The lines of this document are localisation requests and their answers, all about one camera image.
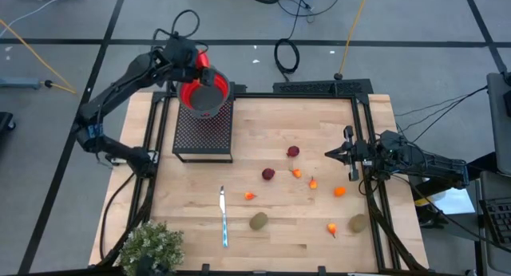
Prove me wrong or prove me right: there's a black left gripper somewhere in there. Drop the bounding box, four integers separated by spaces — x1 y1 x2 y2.
162 35 219 88

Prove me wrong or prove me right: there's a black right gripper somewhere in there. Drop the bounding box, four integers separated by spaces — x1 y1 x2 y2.
325 125 379 182

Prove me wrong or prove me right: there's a red mango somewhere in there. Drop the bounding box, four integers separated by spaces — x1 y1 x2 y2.
194 50 212 72

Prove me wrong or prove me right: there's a red collapsible colander grey rim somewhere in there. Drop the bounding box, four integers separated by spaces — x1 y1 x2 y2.
176 66 232 120

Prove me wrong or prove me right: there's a brown kiwi fruit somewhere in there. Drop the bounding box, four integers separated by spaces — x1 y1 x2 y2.
248 211 269 231
348 213 369 234

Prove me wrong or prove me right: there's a black perforated metal shelf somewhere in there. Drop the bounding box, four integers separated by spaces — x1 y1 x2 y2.
172 96 235 164

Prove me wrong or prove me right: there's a black perforated block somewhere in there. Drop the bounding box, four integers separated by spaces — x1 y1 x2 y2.
272 78 374 97

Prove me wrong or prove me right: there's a wooden table with black edge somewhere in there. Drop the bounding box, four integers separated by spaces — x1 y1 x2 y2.
95 81 430 276

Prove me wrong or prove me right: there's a white sheet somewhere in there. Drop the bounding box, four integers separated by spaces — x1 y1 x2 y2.
414 167 477 216

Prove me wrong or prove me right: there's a grey cabinet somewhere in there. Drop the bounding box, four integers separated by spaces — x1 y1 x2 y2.
485 71 511 177

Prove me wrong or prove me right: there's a black keyboard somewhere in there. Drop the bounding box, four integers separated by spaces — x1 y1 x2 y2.
480 196 511 247

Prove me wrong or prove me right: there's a green potted plant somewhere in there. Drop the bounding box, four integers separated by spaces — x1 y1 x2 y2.
118 219 186 276

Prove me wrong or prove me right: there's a grey stand base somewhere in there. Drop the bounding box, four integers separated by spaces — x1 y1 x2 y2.
0 76 42 90

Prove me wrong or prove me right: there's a black caster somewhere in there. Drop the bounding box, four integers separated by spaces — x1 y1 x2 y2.
0 111 17 132

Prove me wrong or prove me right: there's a black hanging cable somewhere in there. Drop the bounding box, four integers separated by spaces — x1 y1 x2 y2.
273 0 307 82

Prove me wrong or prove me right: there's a yellow hanging cable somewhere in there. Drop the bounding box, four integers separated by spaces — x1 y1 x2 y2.
333 0 371 81

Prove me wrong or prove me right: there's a blue-handled table knife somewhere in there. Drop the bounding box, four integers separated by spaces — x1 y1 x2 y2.
218 185 230 248

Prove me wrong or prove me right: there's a yellow floor cable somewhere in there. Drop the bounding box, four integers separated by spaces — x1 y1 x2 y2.
0 18 77 95

